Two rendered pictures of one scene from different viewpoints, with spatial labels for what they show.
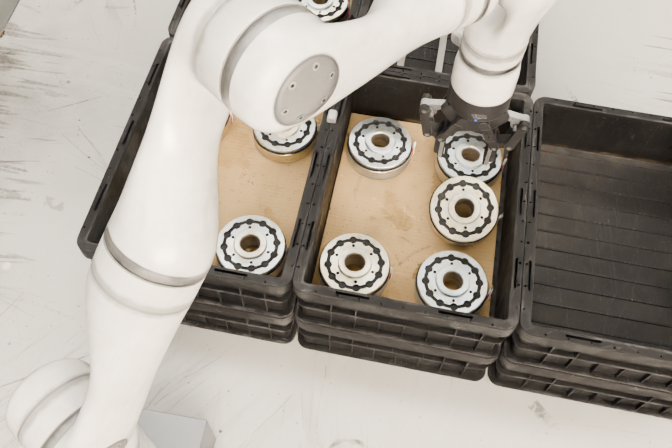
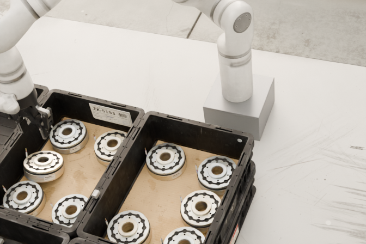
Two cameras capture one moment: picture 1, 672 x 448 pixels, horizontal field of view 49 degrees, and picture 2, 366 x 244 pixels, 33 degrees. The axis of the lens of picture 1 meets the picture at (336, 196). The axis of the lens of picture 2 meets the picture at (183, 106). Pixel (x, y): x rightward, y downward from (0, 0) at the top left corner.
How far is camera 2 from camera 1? 1.54 m
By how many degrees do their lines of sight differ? 74
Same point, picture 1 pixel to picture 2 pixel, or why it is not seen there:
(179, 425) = (215, 105)
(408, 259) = (84, 156)
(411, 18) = not seen: outside the picture
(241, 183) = (165, 206)
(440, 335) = (84, 117)
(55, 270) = (296, 216)
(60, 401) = (228, 0)
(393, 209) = (80, 182)
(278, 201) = (145, 193)
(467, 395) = not seen: hidden behind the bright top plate
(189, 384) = not seen: hidden behind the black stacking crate
